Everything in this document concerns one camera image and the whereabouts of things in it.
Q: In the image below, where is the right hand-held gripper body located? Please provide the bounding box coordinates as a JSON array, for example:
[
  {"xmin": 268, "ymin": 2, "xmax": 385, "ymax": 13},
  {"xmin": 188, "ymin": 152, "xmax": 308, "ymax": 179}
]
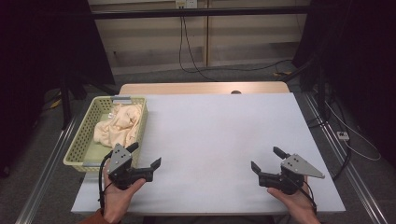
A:
[{"xmin": 257, "ymin": 153, "xmax": 326, "ymax": 196}]

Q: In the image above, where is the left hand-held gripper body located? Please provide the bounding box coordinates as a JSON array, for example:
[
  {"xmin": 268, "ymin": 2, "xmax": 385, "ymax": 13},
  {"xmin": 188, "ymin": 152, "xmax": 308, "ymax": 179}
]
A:
[{"xmin": 106, "ymin": 143, "xmax": 155, "ymax": 190}]

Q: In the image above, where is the cream cloth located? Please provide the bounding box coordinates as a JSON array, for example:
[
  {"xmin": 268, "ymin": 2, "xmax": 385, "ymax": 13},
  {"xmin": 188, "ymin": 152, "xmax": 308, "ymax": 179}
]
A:
[{"xmin": 92, "ymin": 103, "xmax": 144, "ymax": 148}]

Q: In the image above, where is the pale green plastic basket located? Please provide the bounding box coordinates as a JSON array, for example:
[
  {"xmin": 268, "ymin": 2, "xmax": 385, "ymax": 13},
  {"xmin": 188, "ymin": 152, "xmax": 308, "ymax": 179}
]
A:
[{"xmin": 63, "ymin": 95, "xmax": 149, "ymax": 174}]

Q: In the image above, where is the person's right hand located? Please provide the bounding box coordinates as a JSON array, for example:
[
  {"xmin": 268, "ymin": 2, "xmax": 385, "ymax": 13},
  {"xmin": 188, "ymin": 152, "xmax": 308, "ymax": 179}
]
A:
[{"xmin": 266, "ymin": 176, "xmax": 321, "ymax": 224}]

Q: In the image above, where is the person's left hand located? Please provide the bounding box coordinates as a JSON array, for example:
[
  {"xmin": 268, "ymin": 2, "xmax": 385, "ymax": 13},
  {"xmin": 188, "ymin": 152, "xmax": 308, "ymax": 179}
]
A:
[{"xmin": 102, "ymin": 161, "xmax": 147, "ymax": 224}]

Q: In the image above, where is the white table mat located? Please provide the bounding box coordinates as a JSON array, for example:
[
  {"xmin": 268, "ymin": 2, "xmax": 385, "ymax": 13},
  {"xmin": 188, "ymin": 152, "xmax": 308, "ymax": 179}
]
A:
[{"xmin": 70, "ymin": 92, "xmax": 347, "ymax": 217}]

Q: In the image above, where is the black tripod stand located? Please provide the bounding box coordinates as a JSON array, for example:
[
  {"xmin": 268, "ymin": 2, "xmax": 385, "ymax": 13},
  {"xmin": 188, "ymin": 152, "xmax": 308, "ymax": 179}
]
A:
[
  {"xmin": 274, "ymin": 55, "xmax": 332, "ymax": 123},
  {"xmin": 58, "ymin": 70, "xmax": 120, "ymax": 131}
]

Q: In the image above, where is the wooden table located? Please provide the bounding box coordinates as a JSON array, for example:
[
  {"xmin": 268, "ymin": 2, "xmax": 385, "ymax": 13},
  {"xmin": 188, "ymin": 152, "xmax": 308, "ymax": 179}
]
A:
[{"xmin": 119, "ymin": 81, "xmax": 290, "ymax": 96}]

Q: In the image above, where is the black curtain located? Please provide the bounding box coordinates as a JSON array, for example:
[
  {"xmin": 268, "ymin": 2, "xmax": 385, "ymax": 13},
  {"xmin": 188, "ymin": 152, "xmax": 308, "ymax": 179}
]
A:
[
  {"xmin": 0, "ymin": 0, "xmax": 117, "ymax": 179},
  {"xmin": 291, "ymin": 0, "xmax": 396, "ymax": 161}
]

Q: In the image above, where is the black horizontal bar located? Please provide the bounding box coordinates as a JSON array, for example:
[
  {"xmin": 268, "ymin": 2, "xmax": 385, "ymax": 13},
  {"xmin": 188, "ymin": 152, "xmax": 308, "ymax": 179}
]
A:
[{"xmin": 91, "ymin": 5, "xmax": 312, "ymax": 21}]

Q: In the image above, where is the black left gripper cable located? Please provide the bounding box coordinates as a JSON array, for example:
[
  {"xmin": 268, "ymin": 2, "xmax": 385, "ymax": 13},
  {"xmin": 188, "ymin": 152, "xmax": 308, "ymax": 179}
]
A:
[{"xmin": 98, "ymin": 151, "xmax": 114, "ymax": 213}]

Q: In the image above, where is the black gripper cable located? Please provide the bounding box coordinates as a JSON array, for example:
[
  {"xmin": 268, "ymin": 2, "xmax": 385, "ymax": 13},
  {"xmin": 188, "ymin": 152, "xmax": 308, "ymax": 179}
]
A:
[
  {"xmin": 292, "ymin": 178, "xmax": 318, "ymax": 216},
  {"xmin": 98, "ymin": 151, "xmax": 114, "ymax": 213}
]

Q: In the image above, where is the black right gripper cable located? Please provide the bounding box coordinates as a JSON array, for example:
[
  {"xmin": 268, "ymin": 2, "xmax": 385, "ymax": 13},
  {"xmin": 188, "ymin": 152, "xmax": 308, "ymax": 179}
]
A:
[{"xmin": 292, "ymin": 178, "xmax": 318, "ymax": 216}]

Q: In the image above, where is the black floor cable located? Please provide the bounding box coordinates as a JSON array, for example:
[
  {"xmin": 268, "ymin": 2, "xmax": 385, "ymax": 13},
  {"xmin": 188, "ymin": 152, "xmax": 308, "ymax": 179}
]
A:
[{"xmin": 306, "ymin": 115, "xmax": 353, "ymax": 182}]

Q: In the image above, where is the aluminium floor rail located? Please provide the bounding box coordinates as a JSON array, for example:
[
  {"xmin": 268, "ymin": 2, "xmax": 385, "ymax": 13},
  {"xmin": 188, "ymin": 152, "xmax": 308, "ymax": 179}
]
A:
[
  {"xmin": 303, "ymin": 92, "xmax": 389, "ymax": 224},
  {"xmin": 14, "ymin": 114, "xmax": 79, "ymax": 224}
]

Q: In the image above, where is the white floor cable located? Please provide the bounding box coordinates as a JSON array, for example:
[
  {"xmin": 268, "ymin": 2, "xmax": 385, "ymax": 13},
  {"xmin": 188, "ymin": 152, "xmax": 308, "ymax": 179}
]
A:
[{"xmin": 324, "ymin": 99, "xmax": 383, "ymax": 162}]

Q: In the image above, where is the black hanging wall cable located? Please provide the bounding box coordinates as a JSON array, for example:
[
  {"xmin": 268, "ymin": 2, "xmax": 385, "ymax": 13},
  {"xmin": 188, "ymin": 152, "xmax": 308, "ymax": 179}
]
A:
[{"xmin": 178, "ymin": 16, "xmax": 294, "ymax": 82}]

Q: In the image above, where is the white wall outlet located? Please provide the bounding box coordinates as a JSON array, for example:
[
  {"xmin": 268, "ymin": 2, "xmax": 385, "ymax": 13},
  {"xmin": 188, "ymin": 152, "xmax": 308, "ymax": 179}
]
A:
[{"xmin": 175, "ymin": 0, "xmax": 199, "ymax": 9}]

